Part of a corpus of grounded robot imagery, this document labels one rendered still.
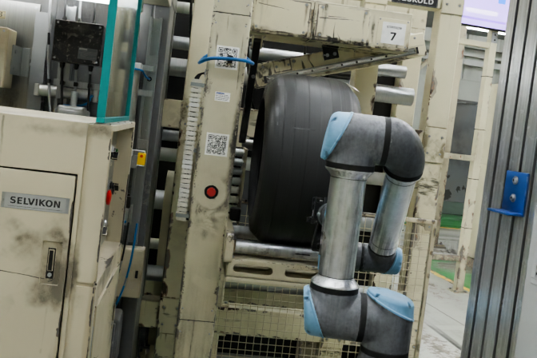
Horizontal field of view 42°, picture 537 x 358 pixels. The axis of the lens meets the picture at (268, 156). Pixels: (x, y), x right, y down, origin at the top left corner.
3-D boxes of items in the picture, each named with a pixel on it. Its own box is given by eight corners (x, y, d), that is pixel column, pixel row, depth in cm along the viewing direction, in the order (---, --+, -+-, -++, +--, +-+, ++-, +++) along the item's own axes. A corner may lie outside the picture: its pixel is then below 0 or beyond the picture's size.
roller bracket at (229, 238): (223, 262, 225) (226, 232, 225) (220, 240, 265) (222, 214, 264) (233, 264, 226) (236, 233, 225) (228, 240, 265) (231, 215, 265)
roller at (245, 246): (230, 248, 234) (231, 253, 230) (232, 236, 233) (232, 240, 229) (333, 259, 238) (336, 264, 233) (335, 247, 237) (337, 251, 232)
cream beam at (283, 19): (249, 31, 258) (254, -9, 257) (245, 38, 283) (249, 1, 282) (409, 53, 264) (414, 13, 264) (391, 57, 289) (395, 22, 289)
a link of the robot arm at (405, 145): (436, 113, 166) (395, 256, 196) (390, 107, 166) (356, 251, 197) (441, 142, 157) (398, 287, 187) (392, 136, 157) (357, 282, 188)
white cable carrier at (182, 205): (175, 220, 236) (192, 78, 233) (176, 217, 240) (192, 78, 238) (188, 221, 236) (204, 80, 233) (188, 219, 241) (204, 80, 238)
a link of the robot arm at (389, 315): (414, 358, 163) (421, 300, 162) (356, 350, 163) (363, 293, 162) (405, 341, 175) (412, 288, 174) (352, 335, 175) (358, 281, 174)
